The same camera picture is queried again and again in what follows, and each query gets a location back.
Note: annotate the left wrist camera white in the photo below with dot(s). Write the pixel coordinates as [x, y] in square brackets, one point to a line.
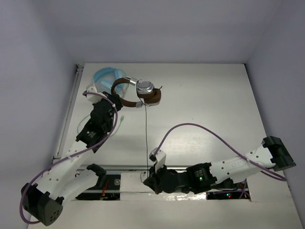
[93, 94]

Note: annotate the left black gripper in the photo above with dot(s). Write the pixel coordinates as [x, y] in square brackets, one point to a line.
[114, 100]

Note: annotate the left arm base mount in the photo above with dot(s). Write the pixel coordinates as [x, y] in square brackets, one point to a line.
[109, 191]

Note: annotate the light blue headphones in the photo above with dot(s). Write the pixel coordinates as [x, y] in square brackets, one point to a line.
[105, 77]

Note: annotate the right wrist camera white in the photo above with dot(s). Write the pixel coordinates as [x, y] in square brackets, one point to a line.
[158, 157]

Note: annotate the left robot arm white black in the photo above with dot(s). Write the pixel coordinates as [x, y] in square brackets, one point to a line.
[46, 194]

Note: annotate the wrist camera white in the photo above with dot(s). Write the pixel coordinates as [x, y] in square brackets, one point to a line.
[93, 94]
[158, 157]

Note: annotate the brown silver headphones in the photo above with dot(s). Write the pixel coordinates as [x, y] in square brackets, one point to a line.
[145, 90]

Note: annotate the aluminium rail front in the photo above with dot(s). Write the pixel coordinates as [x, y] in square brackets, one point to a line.
[138, 167]

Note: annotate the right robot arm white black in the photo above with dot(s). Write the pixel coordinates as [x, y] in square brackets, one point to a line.
[202, 177]

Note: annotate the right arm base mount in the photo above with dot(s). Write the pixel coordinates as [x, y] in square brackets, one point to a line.
[229, 191]

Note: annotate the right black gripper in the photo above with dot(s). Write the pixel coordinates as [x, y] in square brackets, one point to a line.
[153, 179]

